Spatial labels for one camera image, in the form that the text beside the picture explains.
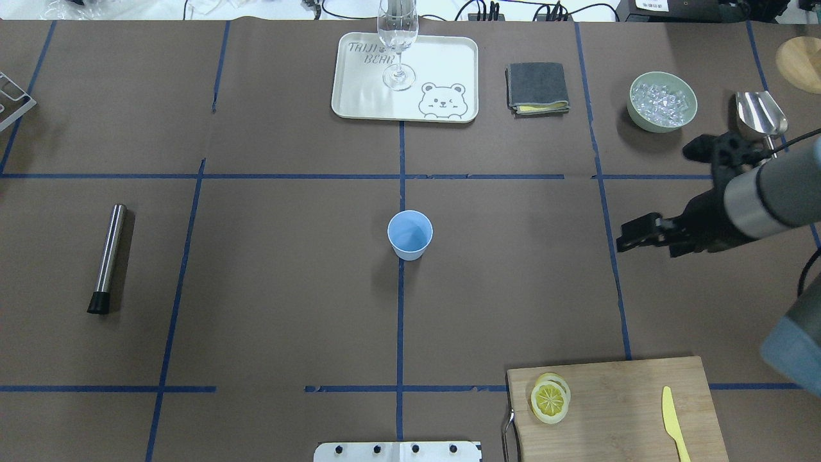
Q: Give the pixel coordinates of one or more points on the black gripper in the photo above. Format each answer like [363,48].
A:
[705,221]

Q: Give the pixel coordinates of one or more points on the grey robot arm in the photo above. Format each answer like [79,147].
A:
[755,194]

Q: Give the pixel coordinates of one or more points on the light blue paper cup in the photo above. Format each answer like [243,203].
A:
[410,232]

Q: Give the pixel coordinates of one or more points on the green bowl of ice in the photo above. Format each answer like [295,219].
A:
[660,102]

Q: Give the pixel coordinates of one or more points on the steel ice scoop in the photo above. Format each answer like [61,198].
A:
[759,120]

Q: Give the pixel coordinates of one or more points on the folded grey yellow cloth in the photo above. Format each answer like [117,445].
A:
[536,88]

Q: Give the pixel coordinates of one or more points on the wooden cutting board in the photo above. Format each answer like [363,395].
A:
[616,412]

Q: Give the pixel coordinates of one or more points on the yellow plastic knife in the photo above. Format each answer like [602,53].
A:
[672,425]

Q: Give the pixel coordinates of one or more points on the black power strip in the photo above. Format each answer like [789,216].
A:
[528,11]

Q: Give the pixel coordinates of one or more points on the round wooden board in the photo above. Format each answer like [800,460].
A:
[798,61]

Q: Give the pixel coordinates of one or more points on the cream bear tray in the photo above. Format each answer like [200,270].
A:
[445,89]

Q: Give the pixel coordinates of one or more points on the clear wine glass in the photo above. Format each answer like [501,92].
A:
[397,28]

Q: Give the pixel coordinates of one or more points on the steel muddler black tip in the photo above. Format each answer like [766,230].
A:
[101,297]

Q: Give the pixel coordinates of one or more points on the white rack at edge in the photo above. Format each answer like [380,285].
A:
[15,102]

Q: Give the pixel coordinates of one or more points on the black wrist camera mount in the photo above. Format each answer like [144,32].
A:
[728,155]

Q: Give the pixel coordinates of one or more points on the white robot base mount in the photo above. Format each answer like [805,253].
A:
[399,451]

